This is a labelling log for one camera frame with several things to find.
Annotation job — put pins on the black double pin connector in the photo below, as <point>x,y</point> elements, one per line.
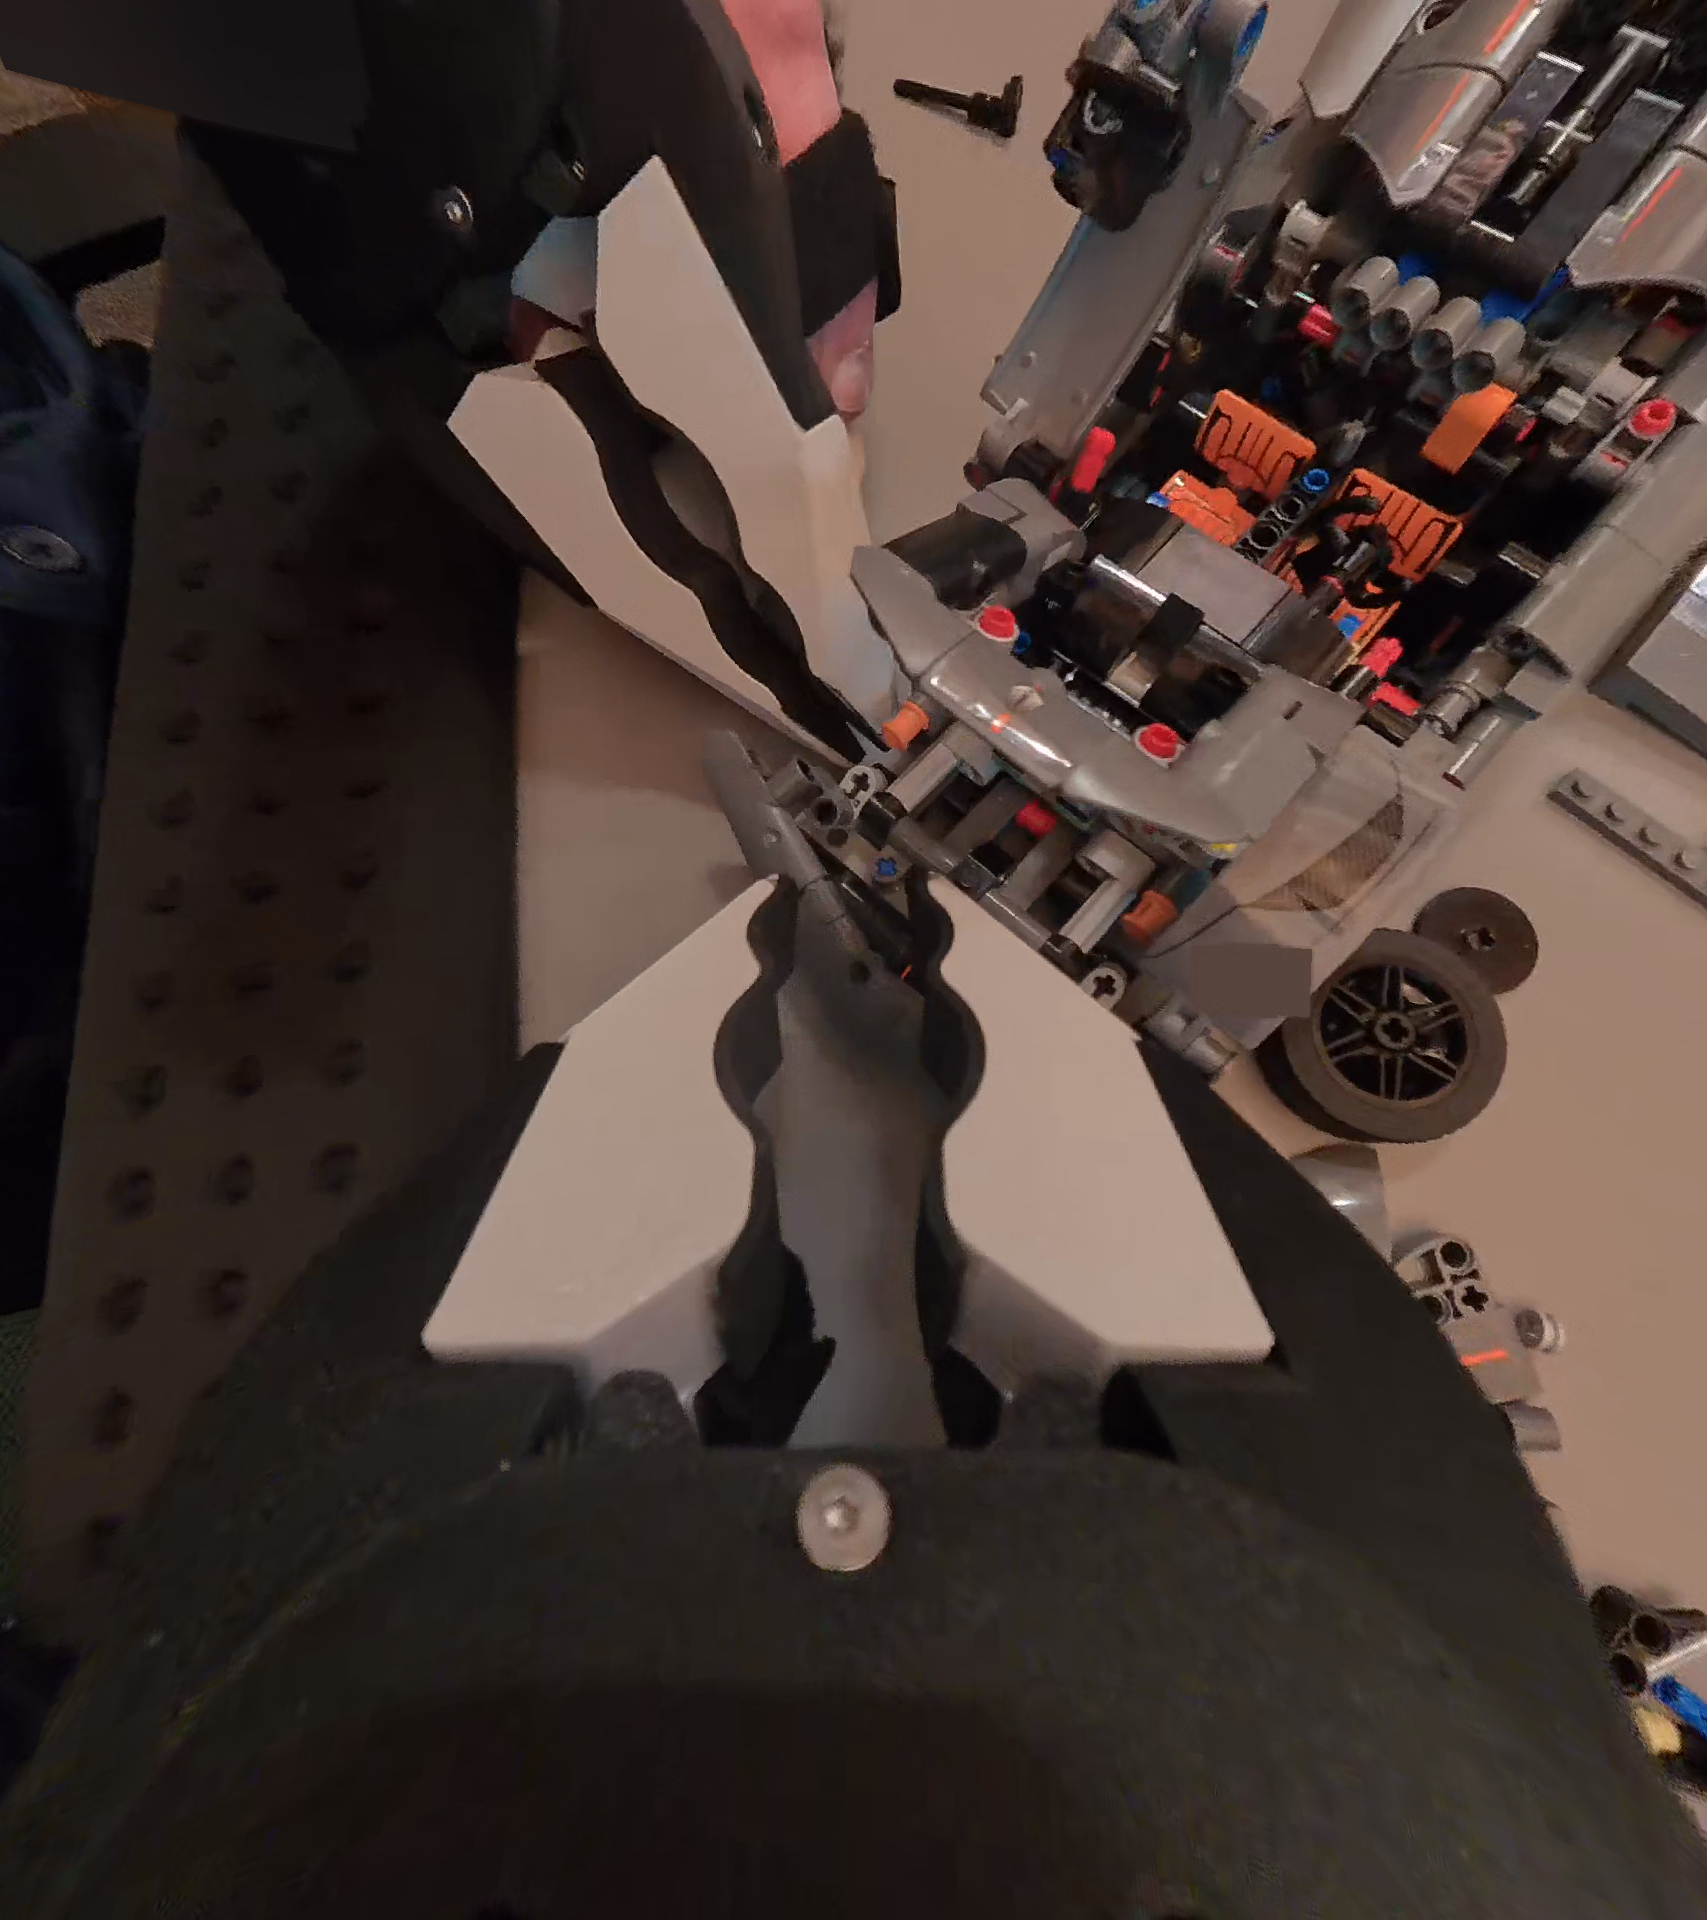
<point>1657,1631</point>

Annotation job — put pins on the grey lego car model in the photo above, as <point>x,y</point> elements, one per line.
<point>1214,752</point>

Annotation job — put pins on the grey rounded lego piece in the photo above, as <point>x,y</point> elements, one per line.
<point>1342,1178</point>

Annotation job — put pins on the black lego wheel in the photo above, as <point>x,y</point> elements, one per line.
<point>1393,1038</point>

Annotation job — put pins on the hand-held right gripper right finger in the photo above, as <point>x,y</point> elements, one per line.
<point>1094,1202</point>

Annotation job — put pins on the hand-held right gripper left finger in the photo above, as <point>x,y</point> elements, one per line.
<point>597,1202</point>

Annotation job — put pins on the grey long lego plate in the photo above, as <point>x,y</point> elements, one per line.
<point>1678,878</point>

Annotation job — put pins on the black lego axle pin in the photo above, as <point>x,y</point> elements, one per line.
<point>966,101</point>

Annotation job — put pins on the grey lego piece orange mark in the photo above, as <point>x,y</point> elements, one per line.
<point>1506,1360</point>

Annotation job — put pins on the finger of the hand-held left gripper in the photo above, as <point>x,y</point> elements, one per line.
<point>566,497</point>
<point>719,374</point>

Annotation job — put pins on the light grey lego connector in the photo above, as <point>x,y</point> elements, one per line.
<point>1439,1275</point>

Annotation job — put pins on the dark dimpled panel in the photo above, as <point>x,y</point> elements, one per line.
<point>266,903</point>

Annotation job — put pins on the person's left hand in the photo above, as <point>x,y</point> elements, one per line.
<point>784,75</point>

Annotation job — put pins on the dark round lego piece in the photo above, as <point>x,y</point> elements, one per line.
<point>1484,933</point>

